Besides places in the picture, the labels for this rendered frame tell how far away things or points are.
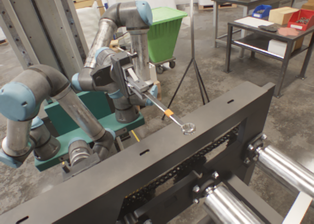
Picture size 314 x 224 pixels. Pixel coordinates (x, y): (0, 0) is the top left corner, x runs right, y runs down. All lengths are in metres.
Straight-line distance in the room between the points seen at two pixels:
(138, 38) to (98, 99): 0.46
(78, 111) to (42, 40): 0.46
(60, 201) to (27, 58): 0.76
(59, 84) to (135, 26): 0.43
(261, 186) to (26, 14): 1.96
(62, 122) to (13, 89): 0.61
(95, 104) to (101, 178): 0.76
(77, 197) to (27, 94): 0.35
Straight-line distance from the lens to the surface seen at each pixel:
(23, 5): 1.12
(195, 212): 1.71
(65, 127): 1.28
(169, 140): 0.55
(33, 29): 1.13
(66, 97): 0.82
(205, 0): 7.00
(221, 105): 0.66
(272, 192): 1.89
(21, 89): 0.69
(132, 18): 0.97
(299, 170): 0.89
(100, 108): 1.25
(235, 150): 0.86
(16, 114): 0.73
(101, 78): 0.63
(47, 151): 1.19
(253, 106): 0.73
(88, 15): 3.57
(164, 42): 3.02
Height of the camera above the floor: 1.58
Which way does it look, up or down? 37 degrees down
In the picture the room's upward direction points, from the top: 9 degrees counter-clockwise
